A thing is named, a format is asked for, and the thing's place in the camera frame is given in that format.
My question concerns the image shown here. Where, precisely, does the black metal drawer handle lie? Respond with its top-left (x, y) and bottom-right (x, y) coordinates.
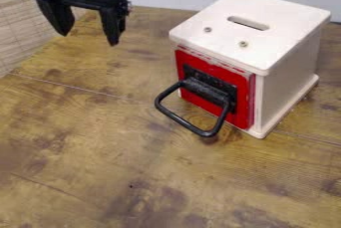
top-left (154, 78), bottom-right (232, 138)

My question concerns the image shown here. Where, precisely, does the red drawer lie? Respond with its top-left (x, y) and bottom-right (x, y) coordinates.
top-left (174, 46), bottom-right (256, 129)

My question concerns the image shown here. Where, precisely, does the white wooden drawer cabinet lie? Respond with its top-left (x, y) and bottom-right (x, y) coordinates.
top-left (170, 0), bottom-right (331, 138)

